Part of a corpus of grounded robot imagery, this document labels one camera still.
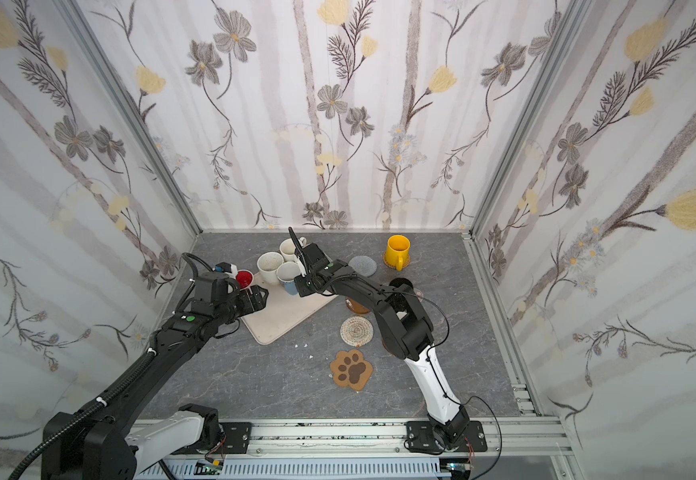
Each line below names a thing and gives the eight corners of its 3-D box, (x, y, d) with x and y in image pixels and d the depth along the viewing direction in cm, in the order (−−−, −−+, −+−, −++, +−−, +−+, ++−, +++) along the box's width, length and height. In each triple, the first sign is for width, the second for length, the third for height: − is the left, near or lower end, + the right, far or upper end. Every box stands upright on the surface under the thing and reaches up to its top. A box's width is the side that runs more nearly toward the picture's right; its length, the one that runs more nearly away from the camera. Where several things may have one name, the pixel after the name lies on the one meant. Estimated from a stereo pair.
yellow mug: (385, 275, 110) (388, 257, 101) (383, 252, 117) (386, 233, 108) (408, 275, 110) (412, 257, 101) (404, 252, 117) (409, 234, 109)
